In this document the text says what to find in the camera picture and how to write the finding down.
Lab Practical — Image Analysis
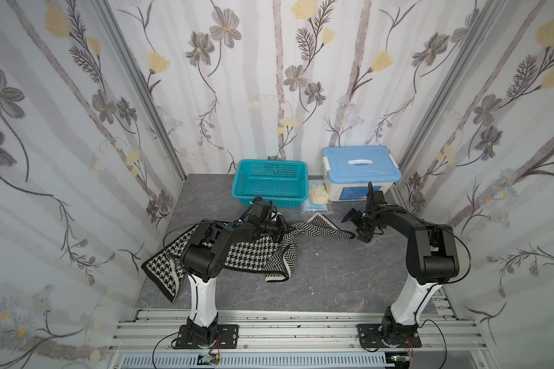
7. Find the black white knitted scarf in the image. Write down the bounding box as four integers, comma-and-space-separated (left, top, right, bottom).
141, 214, 355, 302

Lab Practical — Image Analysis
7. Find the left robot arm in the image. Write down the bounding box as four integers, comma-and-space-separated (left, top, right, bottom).
180, 197, 295, 348

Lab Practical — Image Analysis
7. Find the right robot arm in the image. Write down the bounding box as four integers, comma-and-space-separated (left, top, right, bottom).
342, 205, 460, 349

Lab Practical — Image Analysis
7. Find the teal plastic basket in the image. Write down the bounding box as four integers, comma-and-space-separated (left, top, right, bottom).
232, 159, 309, 208

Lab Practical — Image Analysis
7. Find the bag of blue masks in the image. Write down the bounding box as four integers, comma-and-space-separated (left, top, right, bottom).
301, 199, 333, 214

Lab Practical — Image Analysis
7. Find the bag of white gloves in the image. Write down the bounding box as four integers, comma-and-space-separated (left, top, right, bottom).
308, 179, 329, 205

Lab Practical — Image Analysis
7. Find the white box with blue lid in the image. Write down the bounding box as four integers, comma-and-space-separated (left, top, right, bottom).
323, 145, 403, 201

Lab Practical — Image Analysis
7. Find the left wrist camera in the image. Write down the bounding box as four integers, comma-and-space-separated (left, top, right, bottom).
251, 197, 278, 221

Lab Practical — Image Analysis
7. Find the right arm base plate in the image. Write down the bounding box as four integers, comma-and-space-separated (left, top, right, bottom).
356, 324, 423, 350

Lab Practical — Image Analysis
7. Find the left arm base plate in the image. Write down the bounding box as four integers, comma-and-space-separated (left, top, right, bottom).
171, 324, 239, 350

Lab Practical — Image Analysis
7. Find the white slotted cable duct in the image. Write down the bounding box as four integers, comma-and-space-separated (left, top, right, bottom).
116, 352, 395, 368

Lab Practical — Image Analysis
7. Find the aluminium rail frame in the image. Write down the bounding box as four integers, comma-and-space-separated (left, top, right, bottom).
108, 292, 496, 368

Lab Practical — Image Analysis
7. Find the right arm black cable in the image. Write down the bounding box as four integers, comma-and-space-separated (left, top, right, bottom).
417, 317, 449, 369

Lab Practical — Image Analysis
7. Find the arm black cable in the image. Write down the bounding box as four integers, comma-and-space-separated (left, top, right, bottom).
151, 331, 181, 369
417, 317, 449, 369

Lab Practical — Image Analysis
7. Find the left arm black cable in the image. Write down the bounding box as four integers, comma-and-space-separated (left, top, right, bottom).
151, 331, 181, 369

